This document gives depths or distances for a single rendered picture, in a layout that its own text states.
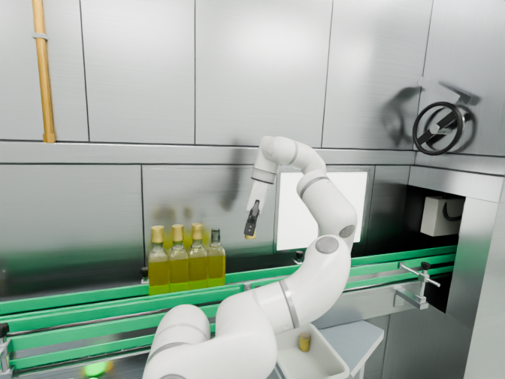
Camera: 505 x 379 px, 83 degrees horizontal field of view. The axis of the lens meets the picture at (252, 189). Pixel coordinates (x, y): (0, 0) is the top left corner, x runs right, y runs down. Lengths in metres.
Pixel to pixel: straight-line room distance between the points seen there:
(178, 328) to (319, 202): 0.37
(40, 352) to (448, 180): 1.43
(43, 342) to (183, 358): 0.49
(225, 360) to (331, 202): 0.36
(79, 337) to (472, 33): 1.58
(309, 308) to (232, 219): 0.59
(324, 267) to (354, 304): 0.70
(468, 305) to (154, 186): 1.23
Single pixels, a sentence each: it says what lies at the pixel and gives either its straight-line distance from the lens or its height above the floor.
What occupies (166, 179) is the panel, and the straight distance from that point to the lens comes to 0.98.
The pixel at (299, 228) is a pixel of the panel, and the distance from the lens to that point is 1.17.
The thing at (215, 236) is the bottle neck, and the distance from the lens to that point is 0.91.
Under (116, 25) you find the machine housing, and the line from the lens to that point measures 1.05.
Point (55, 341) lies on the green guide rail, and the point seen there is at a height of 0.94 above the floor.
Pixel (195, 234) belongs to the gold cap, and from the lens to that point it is 0.89.
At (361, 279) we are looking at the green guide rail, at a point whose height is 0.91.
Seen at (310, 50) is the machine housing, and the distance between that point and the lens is 1.19.
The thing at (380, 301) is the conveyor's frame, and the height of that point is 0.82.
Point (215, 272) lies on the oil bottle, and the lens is 0.94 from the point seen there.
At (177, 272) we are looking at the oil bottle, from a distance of 0.92.
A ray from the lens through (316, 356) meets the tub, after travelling 1.04.
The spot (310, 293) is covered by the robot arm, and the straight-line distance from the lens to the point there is 0.52.
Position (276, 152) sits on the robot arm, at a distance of 0.77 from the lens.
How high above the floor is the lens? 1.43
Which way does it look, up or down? 10 degrees down
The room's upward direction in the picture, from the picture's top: 2 degrees clockwise
